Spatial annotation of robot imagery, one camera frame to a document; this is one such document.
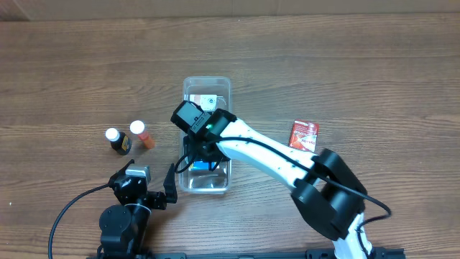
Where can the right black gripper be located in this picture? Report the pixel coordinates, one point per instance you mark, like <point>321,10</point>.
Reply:
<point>203,152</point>

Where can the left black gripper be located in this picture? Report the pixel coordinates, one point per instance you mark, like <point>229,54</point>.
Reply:
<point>144,196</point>

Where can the white blue plaster box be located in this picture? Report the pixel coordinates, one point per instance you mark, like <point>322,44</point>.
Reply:
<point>208,102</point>

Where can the blue yellow lozenge box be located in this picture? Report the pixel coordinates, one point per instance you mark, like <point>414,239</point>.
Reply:
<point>199,165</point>

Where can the red white medicine box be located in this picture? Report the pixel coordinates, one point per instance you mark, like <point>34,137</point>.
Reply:
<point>304,135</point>

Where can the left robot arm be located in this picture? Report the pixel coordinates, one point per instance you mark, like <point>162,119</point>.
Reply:
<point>123,226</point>

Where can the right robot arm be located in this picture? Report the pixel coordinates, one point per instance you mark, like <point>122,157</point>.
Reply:
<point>329,197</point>

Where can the clear plastic container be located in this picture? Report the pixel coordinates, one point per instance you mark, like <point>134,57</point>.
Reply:
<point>216,181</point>

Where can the dark syrup bottle white cap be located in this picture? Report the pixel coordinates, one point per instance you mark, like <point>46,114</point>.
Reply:
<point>120,142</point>

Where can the orange tablet tube white cap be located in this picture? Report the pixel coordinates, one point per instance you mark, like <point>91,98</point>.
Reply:
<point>138,128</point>

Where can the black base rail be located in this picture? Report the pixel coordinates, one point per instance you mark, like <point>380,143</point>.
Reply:
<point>323,253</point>

